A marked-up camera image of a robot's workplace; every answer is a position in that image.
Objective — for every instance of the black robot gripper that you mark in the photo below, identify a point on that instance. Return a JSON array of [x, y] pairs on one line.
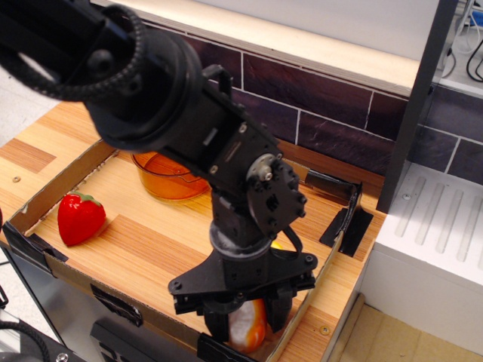
[[219, 286]]

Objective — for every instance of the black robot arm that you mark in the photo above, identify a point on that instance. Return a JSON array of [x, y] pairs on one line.
[[147, 91]]

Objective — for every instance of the orange transparent plastic pot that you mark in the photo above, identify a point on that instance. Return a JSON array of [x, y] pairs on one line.
[[165, 179]]

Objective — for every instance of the cardboard fence with black tape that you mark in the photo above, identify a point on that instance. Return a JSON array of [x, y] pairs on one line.
[[147, 242]]

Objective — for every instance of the yellow toy banana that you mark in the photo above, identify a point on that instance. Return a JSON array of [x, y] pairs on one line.
[[276, 245]]

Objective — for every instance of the white toy sink drainboard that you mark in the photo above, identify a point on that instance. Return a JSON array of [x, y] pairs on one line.
[[426, 265]]

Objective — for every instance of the red toy strawberry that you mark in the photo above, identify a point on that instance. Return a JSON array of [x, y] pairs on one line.
[[79, 217]]

